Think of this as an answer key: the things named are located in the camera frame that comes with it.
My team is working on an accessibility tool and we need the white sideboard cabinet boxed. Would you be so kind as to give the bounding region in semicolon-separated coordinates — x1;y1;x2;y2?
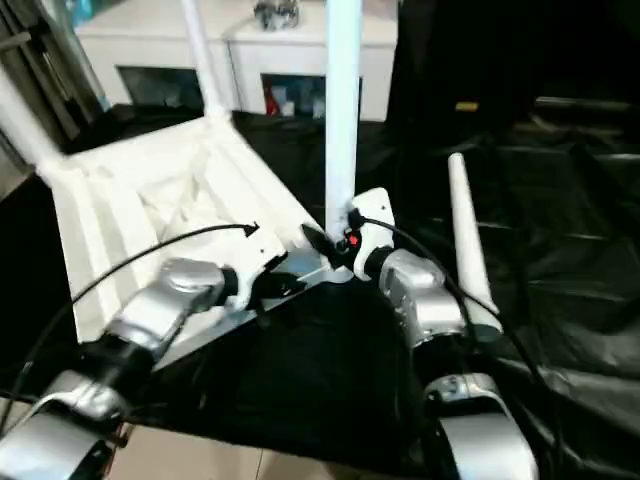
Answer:
73;0;402;122

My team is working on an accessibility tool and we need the white plastic table top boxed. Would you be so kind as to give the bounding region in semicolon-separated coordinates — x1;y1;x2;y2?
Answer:
37;112;362;372

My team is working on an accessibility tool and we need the clear bag of dark items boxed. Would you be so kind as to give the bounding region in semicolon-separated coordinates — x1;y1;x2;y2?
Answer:
253;0;305;32

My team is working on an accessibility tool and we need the grey brown curtain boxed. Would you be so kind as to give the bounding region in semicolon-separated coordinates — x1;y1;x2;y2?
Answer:
0;0;104;147

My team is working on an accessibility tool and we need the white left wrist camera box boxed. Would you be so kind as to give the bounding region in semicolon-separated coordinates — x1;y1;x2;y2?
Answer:
226;218;295;312

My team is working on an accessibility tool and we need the grey metal pole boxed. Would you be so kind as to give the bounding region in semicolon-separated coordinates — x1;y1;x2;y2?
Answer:
0;30;36;52

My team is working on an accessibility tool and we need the black plastic mat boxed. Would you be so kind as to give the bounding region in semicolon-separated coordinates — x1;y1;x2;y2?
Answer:
0;99;640;480

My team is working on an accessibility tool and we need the white plastic table leg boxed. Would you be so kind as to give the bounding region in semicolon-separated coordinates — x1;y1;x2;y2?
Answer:
178;0;235;125
0;63;67;175
321;0;365;242
446;151;505;345

